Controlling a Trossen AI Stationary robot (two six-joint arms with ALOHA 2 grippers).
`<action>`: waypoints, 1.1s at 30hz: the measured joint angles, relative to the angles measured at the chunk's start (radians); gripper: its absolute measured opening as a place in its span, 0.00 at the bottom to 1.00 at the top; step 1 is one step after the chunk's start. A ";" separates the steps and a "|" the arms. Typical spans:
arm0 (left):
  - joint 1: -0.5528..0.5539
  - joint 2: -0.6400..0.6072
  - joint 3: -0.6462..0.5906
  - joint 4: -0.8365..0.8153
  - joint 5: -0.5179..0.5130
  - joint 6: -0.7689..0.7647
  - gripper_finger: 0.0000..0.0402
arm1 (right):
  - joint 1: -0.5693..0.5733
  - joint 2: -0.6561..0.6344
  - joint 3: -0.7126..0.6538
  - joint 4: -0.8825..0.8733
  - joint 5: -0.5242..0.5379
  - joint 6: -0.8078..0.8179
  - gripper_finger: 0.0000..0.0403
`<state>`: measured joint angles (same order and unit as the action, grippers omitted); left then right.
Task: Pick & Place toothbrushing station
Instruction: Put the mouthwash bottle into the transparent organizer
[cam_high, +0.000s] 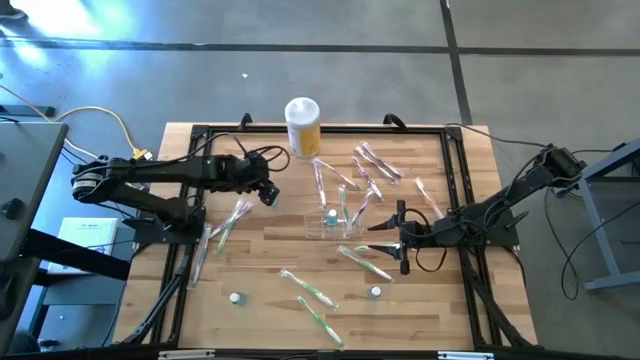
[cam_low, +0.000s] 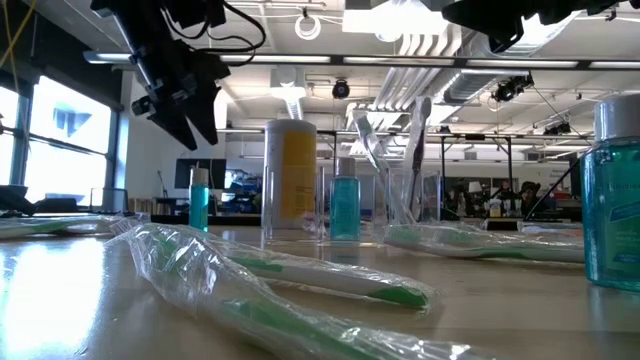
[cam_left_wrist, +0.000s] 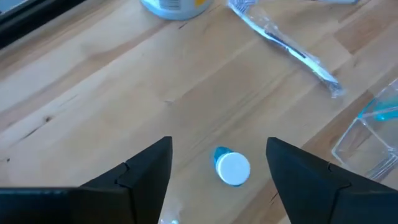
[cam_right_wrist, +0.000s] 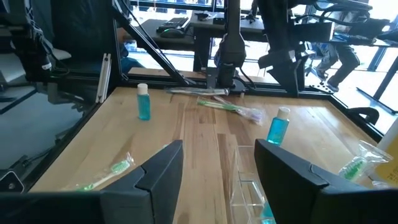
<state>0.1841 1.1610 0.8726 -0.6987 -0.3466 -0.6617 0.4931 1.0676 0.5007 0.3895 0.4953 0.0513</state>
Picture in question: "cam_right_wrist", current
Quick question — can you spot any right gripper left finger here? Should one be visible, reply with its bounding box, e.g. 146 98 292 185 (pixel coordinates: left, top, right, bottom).
99 139 185 224

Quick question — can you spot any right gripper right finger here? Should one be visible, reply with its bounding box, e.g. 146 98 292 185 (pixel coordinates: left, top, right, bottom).
254 138 361 224

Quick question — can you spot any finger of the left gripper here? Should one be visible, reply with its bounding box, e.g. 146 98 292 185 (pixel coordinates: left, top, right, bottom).
267 67 295 93
294 59 307 96

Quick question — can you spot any green toothbrush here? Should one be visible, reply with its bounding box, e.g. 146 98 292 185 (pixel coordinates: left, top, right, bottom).
196 96 242 113
60 151 136 192
214 95 267 126

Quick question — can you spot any grey toothbrush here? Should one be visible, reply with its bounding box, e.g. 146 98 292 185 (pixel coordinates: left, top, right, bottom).
164 86 230 96

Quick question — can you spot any black background table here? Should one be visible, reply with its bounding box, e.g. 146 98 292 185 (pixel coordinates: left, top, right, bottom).
292 17 398 114

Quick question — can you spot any clear plastic bag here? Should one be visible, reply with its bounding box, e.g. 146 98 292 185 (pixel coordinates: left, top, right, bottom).
228 144 278 224

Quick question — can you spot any person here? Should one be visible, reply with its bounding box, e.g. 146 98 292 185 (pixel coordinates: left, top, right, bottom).
312 11 363 93

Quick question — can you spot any purple toothbrush in clear wrap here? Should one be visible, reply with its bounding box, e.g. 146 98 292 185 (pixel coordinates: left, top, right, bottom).
338 139 394 184

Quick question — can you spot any dark grey office desk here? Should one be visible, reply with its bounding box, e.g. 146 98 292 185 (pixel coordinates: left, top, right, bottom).
124 11 271 72

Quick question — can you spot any white yellow wipes canister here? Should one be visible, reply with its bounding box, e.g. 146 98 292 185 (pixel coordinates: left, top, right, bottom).
369 117 398 187

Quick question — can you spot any black computer mouse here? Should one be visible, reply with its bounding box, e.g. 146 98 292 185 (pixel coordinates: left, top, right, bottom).
159 27 187 39

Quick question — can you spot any black keyboard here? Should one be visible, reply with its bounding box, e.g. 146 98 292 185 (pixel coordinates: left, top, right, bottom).
156 17 190 34

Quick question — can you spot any person's leg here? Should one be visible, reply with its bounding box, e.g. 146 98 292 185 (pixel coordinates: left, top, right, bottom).
119 27 146 74

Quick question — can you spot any black frame handle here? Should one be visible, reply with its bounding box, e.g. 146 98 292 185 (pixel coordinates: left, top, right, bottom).
347 106 381 126

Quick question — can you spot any white frame bracket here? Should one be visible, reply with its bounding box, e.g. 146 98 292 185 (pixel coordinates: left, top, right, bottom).
95 52 112 104

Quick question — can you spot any black aluminium table frame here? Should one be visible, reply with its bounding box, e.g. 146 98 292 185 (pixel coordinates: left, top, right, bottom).
0 0 385 194

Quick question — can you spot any black stand with cables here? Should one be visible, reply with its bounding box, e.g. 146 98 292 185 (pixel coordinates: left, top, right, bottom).
0 0 53 83

